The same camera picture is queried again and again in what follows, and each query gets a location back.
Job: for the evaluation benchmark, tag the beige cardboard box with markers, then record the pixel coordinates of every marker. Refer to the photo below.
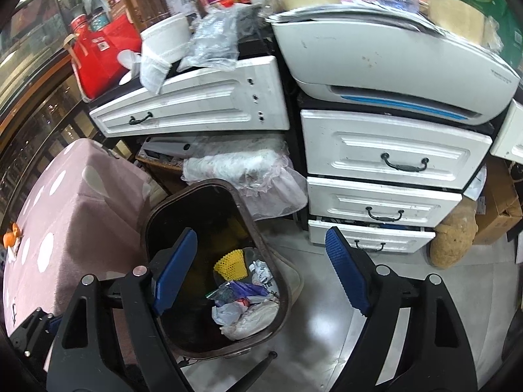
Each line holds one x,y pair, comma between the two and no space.
457,18

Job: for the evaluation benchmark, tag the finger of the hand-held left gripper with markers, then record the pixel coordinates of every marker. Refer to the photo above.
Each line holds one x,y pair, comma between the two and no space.
34,330

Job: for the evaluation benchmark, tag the brown sack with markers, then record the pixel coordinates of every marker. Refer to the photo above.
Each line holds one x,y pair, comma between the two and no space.
453,241

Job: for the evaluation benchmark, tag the red fabric bag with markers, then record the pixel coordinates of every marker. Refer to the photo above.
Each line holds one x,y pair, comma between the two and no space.
102,69

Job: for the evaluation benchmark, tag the large orange peel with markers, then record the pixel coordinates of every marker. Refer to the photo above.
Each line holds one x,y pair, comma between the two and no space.
10,239

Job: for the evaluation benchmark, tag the white pink lace cloth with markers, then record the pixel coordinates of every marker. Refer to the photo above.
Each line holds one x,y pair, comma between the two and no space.
245,163

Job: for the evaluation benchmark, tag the yellow foam fruit net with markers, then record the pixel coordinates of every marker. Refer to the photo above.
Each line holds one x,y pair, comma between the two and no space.
231,265

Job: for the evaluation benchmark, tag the clear grey plastic bag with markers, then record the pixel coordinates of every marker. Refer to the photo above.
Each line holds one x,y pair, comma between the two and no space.
212,41

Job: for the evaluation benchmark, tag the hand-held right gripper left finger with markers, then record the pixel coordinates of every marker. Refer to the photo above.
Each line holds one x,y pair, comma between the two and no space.
175,269

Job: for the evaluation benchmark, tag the white plastic scoop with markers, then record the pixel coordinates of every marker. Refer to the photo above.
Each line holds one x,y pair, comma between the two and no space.
128,60

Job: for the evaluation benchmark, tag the curved wooden rail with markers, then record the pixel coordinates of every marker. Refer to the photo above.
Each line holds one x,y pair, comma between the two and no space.
36,85

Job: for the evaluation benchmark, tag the brown cardboard box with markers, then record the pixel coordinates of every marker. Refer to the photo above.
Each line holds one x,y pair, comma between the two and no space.
498,204

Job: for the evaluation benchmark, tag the brown trash bin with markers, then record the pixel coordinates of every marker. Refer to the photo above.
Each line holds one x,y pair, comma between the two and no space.
196,208

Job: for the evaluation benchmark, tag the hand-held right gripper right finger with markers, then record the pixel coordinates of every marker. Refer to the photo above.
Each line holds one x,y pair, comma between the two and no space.
347,269

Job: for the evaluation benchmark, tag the loose white drawer front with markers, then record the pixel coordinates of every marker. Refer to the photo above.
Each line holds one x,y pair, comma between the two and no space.
204,98

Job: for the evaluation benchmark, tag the black metal leg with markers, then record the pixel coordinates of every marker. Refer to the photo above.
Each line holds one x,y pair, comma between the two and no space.
255,371

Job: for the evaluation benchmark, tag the tall white drawer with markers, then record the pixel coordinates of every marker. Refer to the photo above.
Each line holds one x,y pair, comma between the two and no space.
367,147

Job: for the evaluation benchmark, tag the white printer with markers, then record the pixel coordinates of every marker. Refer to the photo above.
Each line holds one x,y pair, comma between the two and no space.
388,61

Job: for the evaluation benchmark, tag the white paper bowl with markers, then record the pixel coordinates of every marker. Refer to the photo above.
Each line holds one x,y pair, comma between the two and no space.
167,32

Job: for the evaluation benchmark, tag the clear printed plastic wrapper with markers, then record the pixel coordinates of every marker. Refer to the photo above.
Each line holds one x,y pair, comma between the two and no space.
260,271

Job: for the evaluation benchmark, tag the stack of papers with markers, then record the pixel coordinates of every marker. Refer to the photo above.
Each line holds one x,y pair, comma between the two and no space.
347,9

